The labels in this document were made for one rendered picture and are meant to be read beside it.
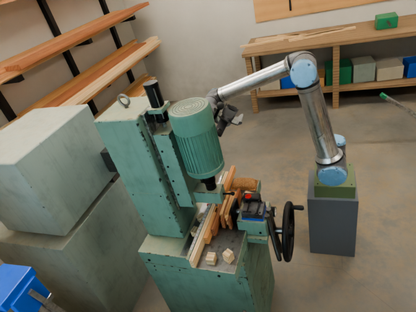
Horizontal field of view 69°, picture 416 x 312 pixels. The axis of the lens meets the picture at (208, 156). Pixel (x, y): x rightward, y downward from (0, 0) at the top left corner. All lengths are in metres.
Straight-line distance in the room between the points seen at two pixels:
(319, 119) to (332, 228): 0.91
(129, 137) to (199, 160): 0.30
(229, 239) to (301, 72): 0.84
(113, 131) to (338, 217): 1.52
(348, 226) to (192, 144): 1.36
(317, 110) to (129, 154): 0.93
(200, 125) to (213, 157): 0.17
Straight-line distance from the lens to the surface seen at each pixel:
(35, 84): 3.65
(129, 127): 1.27
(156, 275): 1.84
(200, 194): 1.47
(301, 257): 2.47
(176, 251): 1.62
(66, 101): 3.24
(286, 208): 1.46
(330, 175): 1.79
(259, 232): 1.46
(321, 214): 2.18
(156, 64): 5.20
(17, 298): 1.40
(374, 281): 2.41
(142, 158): 1.34
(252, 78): 1.74
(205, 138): 1.22
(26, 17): 3.78
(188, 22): 4.78
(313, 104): 1.59
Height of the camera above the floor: 2.00
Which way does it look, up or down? 33 degrees down
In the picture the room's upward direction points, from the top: 15 degrees counter-clockwise
